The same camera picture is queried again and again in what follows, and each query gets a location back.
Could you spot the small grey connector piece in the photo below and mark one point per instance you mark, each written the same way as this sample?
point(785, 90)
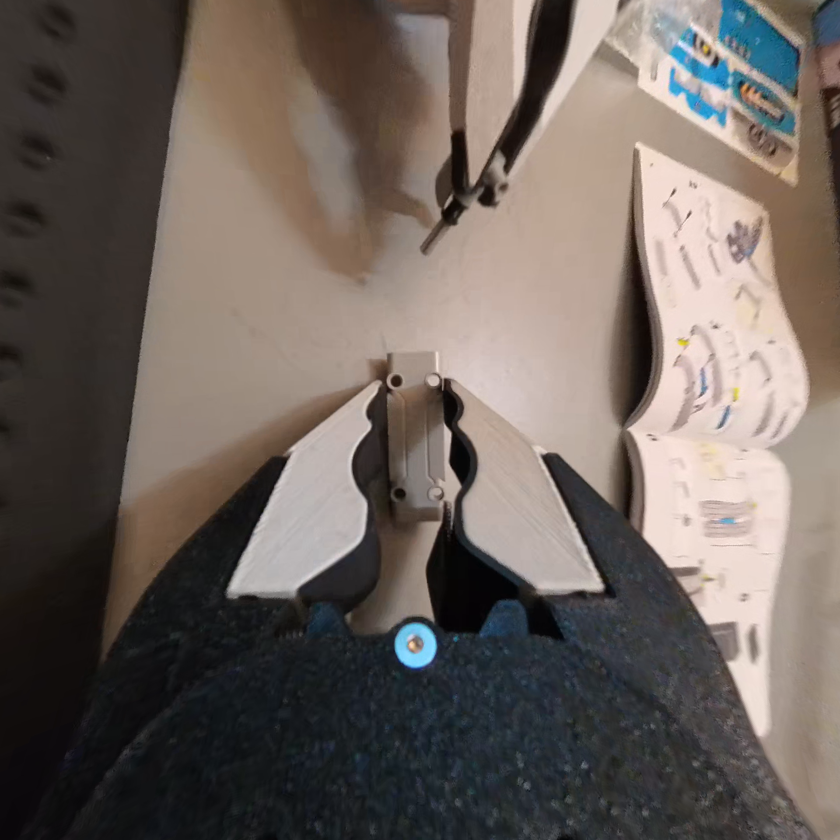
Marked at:
point(493, 180)

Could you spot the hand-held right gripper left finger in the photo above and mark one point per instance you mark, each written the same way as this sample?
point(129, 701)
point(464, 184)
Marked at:
point(308, 525)

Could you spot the white instruction booklet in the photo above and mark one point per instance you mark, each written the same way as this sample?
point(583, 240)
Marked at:
point(715, 394)

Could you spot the grey desk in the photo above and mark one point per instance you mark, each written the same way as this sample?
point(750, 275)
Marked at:
point(262, 328)

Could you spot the crumpled clear plastic wrap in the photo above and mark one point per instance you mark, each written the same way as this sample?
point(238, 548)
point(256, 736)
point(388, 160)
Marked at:
point(656, 26)

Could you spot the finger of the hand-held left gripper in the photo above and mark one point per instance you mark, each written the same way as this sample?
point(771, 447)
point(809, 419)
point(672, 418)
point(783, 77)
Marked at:
point(584, 26)
point(485, 52)

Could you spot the blue sticker sheet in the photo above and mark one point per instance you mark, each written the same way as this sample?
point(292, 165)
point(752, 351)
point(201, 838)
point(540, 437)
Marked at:
point(728, 72)

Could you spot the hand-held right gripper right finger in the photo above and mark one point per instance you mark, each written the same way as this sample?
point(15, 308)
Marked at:
point(525, 525)

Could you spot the grey panel with holes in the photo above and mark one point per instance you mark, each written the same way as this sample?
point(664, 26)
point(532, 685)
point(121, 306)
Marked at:
point(415, 433)

